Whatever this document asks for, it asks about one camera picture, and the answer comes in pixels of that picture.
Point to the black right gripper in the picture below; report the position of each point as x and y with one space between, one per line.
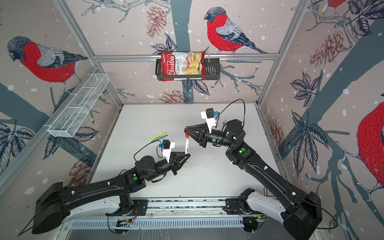
204 137

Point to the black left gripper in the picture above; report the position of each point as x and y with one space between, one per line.
174 164

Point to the white marker pen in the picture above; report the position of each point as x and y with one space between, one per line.
187 144

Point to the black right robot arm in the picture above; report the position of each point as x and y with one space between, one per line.
301 212

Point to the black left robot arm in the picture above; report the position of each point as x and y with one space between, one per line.
59 202

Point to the yellow highlighter pen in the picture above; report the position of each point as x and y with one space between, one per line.
158 137

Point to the blue highlighter pen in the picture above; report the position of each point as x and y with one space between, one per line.
160 141

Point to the red cassava chips bag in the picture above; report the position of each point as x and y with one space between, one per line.
180 64

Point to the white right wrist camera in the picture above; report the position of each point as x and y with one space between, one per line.
211 118

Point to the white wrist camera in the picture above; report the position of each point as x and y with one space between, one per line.
211 118
167 149

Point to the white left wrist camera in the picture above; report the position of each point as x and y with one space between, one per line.
167 149

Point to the aluminium front rail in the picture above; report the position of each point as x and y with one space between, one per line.
183 206

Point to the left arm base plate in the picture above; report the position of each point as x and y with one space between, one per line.
136 208

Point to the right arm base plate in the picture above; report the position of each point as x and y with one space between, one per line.
235 206

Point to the black wire wall basket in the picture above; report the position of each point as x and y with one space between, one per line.
212 67

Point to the white mesh wall tray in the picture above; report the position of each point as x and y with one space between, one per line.
71 118

